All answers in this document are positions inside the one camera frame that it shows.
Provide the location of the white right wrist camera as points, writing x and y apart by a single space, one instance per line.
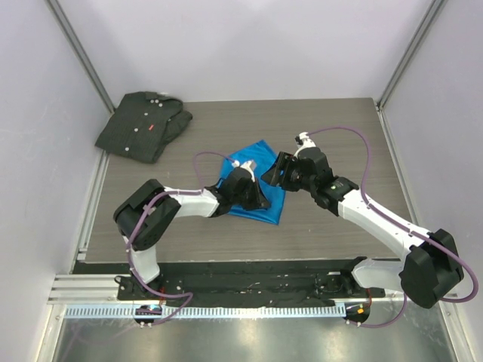
303 141

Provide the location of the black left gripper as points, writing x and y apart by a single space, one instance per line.
259 202

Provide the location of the dark striped button shirt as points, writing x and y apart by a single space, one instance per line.
142 125

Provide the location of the blue satin napkin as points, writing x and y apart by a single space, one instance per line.
264 157

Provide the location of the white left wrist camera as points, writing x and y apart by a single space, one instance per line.
249 166

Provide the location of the aluminium frame rail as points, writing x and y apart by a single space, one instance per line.
79 289

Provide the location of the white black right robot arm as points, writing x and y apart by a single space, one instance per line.
425 269

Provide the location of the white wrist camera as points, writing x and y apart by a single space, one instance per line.
249 166
303 141

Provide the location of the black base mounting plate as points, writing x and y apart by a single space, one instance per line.
270 284

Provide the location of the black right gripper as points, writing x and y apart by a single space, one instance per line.
285 162

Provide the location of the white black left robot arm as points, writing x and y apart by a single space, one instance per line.
146 215

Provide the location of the slotted white cable duct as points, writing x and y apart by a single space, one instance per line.
91 311

